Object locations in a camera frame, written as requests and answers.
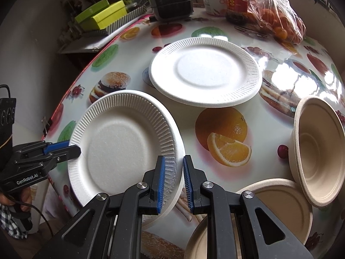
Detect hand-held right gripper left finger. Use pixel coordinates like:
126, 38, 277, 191
32, 155, 166, 259

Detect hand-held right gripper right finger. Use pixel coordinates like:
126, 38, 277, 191
183, 155, 314, 259

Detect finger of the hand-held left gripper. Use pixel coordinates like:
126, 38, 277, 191
44, 140, 71, 154
52, 145, 82, 163

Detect white foam plate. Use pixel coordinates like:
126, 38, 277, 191
141, 183, 186, 228
149, 38, 262, 107
68, 90, 187, 213

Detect beige paper bowl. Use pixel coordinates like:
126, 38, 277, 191
184, 179, 314, 259
289, 96, 345, 208

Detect person's left forearm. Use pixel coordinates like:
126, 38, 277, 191
0, 204, 19, 238

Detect person's left hand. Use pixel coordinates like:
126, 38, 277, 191
0, 187, 32, 208

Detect black binder clip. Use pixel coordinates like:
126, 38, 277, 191
41, 117, 53, 136

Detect white flat board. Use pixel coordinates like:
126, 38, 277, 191
57, 30, 110, 54

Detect lime green box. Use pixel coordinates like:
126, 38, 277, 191
92, 0, 128, 30

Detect grey corrugated tray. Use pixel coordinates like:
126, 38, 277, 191
104, 5, 147, 34

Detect white plastic tub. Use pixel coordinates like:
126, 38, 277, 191
199, 0, 228, 17

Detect small black desk fan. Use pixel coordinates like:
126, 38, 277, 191
147, 0, 194, 22

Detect glass jar with red label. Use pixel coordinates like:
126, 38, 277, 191
225, 0, 250, 23

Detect clear bag of oranges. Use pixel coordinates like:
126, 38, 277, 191
240, 0, 308, 45

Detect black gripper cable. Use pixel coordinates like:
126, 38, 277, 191
13, 200, 58, 238

